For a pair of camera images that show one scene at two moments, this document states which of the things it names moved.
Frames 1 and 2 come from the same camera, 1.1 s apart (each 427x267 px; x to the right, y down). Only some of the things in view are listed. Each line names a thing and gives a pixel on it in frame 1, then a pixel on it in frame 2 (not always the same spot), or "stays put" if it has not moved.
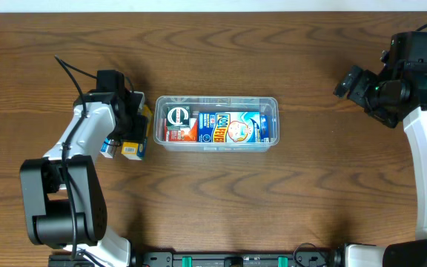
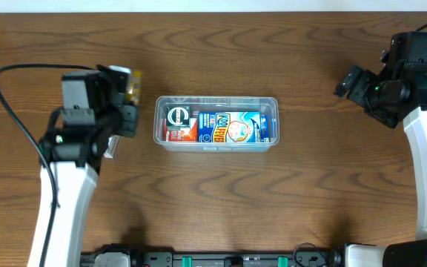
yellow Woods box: [136, 150] to [134, 96]
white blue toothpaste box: [107, 147] stays put
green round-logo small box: [178, 117] stays put
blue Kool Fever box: [232, 127] stays put
